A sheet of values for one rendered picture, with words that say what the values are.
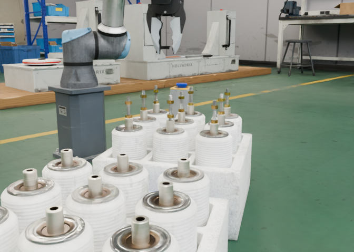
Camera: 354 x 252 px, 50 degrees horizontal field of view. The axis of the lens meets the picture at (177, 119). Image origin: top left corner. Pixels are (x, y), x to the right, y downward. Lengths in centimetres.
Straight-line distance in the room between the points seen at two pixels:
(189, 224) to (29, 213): 26
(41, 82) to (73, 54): 157
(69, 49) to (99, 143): 39
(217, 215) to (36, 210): 31
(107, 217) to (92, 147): 100
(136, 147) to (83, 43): 64
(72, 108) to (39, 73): 157
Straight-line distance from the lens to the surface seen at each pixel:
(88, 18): 349
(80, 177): 75
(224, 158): 97
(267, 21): 665
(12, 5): 751
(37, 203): 65
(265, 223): 110
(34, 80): 308
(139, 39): 377
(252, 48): 680
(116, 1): 152
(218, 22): 475
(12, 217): 60
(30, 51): 561
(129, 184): 70
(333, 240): 107
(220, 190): 95
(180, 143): 98
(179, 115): 111
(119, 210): 62
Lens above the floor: 50
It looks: 12 degrees down
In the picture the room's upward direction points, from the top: straight up
